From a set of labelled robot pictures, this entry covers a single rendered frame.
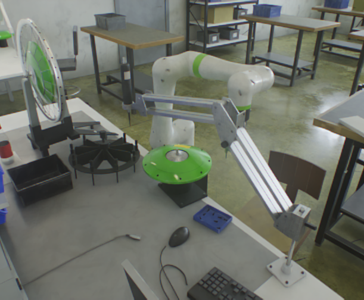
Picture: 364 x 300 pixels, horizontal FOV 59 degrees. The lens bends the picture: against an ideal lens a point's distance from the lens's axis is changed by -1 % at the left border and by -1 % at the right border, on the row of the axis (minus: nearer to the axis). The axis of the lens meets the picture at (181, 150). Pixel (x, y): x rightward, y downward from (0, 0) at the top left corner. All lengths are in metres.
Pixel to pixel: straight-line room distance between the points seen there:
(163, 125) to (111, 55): 4.79
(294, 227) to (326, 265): 1.55
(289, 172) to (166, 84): 0.89
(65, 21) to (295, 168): 4.82
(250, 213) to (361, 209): 1.08
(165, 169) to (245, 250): 0.45
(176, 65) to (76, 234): 0.86
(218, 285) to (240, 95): 0.69
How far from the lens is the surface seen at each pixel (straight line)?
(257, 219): 1.85
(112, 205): 1.48
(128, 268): 0.79
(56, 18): 5.93
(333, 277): 2.55
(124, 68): 1.30
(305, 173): 1.93
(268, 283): 1.21
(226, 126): 1.02
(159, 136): 1.71
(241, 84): 1.27
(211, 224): 1.36
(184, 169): 1.37
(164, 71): 1.53
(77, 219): 1.45
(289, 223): 1.07
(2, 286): 1.11
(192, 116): 1.11
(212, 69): 1.52
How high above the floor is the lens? 1.86
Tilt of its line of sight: 31 degrees down
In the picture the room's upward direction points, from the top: straight up
